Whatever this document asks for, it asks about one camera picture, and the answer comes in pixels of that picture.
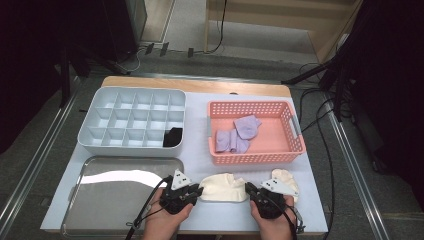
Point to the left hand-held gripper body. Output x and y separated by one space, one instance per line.
180 180

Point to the black cabinet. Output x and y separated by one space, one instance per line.
116 26

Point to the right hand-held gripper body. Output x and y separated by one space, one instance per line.
278 186

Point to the person's right hand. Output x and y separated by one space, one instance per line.
273 230

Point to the light wooden shelf unit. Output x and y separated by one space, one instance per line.
266 20

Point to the black plug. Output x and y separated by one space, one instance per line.
164 49
149 48
190 52

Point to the person's left hand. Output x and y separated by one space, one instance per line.
163 226

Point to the grey divided storage box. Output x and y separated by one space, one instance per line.
133 151

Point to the purple sock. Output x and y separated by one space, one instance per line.
247 126
228 141

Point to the clear grey box lid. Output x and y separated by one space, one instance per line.
100 206

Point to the metal floor rail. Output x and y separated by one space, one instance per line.
33 163
200 77
353 173

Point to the pink perforated basket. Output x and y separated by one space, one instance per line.
280 133

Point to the light wooden panel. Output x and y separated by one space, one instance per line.
156 16

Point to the black stand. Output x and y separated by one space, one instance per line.
65 76
310 74

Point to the black sock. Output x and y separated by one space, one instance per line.
172 137
175 141

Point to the cream sock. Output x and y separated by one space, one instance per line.
221 188
283 174

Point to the dark curtain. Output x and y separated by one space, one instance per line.
393 100
26 66

